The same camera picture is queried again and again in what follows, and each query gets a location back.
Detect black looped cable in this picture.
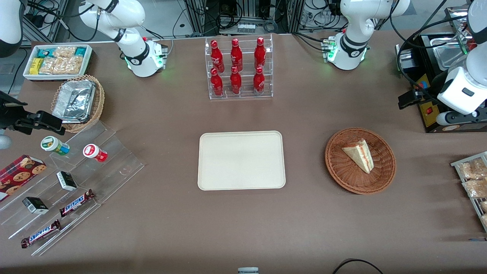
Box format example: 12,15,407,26
332,258,385,274

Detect red lidded cup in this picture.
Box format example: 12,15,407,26
83,143,108,163

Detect aluminium frame rack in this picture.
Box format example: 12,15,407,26
184,0,306,37

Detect white plastic bin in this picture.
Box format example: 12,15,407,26
23,44,93,81

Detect yellow snack packet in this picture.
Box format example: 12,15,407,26
29,57,45,75

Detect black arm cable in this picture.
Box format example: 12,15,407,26
396,15,473,104

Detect green lidded cup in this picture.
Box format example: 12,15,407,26
40,135,70,156

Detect clear cracker bag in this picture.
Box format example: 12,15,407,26
39,56,83,75
53,46,77,60

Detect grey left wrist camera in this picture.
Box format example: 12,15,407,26
436,108,487,127

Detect stacked aluminium foil trays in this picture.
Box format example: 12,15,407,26
52,79,96,124

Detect grey metal rack tray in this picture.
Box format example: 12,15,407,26
450,151,487,233

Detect triangular sandwich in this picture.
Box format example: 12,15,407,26
341,139,375,174

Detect small dark green box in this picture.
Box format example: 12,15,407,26
22,196,49,215
56,171,78,192

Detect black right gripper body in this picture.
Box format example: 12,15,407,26
0,91,27,132

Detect beige plastic tray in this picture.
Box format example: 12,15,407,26
197,131,286,190

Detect oval tan wicker basket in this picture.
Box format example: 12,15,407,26
50,74,105,133

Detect round brown wicker basket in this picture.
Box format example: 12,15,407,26
325,127,396,195

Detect clear acrylic bottle rack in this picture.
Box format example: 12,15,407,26
204,34,274,100

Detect Snickers chocolate bar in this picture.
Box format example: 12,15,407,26
59,189,96,218
21,219,62,249

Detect black food warmer appliance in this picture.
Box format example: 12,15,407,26
395,32,487,133

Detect steel pan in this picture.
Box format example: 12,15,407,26
433,36,471,70

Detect clear pastry bag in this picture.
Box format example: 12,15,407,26
462,178,487,199
458,158,487,180

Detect red tartan cookie box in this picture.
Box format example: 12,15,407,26
0,154,47,202

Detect red cola bottle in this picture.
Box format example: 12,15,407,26
230,38,243,72
254,37,266,70
253,66,266,95
230,66,242,95
210,40,225,73
210,68,224,97

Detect clear acrylic stepped stand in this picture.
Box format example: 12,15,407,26
46,121,145,207
0,160,102,256

